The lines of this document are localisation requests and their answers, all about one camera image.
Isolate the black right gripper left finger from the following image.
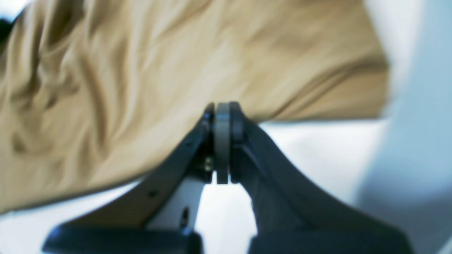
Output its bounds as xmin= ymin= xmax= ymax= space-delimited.
xmin=42 ymin=103 xmax=231 ymax=254

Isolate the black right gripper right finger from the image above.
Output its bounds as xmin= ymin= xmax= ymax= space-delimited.
xmin=230 ymin=102 xmax=413 ymax=254

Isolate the tan t-shirt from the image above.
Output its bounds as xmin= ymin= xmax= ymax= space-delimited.
xmin=0 ymin=0 xmax=389 ymax=214

